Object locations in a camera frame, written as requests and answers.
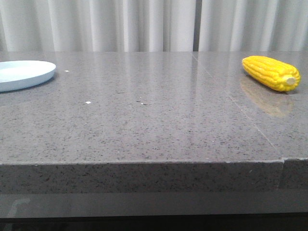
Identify white pleated curtain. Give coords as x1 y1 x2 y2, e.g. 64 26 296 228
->
0 0 308 52

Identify light blue round plate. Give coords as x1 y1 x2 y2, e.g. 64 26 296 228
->
0 60 56 92

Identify yellow corn cob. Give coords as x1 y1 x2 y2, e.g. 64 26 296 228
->
242 55 301 92

